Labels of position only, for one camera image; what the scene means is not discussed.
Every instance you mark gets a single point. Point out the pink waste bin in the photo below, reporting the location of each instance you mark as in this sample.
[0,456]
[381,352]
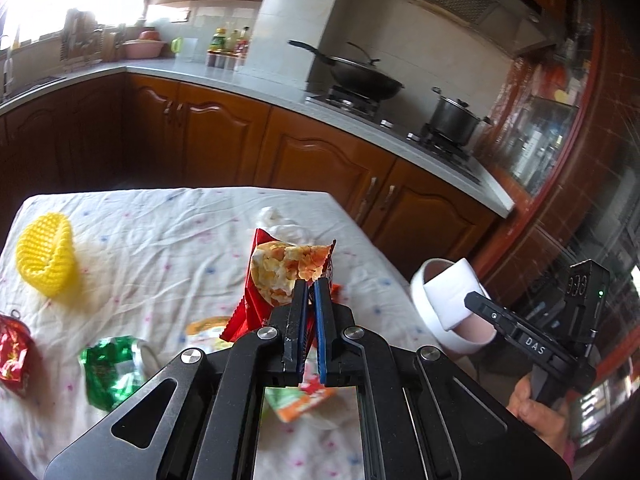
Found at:
[440,300]

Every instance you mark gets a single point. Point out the wooden base cabinet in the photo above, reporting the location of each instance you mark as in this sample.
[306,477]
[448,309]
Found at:
[210,135]

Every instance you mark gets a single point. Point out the white dotted tablecloth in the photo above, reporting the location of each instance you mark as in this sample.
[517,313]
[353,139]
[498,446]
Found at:
[150,270]

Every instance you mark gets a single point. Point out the pink basin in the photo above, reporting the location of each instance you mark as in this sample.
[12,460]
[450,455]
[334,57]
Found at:
[142,49]

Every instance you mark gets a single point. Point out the grey kitchen countertop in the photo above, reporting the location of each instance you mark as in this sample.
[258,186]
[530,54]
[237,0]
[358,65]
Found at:
[240,82]

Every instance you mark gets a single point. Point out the steel cooking pot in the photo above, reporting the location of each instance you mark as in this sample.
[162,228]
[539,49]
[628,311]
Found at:
[452,117]

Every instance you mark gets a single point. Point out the gas stove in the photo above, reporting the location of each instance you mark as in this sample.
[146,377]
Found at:
[400,132]

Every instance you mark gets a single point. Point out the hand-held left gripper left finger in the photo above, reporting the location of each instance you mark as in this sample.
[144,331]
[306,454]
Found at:
[301,310]

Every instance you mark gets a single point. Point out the person's right hand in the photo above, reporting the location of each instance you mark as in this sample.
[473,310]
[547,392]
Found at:
[542,420]

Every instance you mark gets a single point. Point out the black wok with lid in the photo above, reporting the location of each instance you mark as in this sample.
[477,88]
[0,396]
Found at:
[367,80]

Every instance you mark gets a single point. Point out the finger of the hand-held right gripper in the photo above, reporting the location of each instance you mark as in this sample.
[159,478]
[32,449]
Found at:
[505,322]

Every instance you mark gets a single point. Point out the red sauce bottle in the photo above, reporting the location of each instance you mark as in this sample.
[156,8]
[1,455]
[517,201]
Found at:
[243,42]

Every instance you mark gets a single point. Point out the red snack packet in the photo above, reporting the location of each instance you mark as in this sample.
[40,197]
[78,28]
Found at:
[270,270]

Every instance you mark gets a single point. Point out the crushed green can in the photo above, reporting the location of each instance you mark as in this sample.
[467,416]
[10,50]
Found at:
[107,370]

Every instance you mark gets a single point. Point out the yellow oil bottle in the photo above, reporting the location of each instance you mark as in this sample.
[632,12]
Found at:
[232,45]

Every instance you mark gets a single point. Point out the green label bottle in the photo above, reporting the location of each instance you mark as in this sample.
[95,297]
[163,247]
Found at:
[217,45]

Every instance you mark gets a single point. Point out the crumpled red wrapper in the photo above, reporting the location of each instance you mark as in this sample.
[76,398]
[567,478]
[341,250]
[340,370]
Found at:
[12,355]

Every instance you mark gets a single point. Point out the utensil rack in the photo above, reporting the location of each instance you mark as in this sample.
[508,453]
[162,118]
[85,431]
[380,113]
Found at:
[80,35]

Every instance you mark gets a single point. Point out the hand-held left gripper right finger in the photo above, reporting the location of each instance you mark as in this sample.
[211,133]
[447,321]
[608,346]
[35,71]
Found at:
[320,320]

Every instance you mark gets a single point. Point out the red wood glass cabinet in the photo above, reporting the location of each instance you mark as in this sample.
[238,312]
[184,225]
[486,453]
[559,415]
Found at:
[540,150]

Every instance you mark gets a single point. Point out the orange snack packet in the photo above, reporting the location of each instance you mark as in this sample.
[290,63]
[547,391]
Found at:
[295,402]

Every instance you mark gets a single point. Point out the white tissue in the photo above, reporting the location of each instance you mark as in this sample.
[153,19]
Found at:
[272,217]

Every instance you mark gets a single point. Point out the green cup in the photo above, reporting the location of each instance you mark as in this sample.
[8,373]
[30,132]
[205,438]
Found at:
[175,46]

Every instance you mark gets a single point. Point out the yellow mesh basket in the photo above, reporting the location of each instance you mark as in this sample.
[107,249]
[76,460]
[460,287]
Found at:
[47,260]

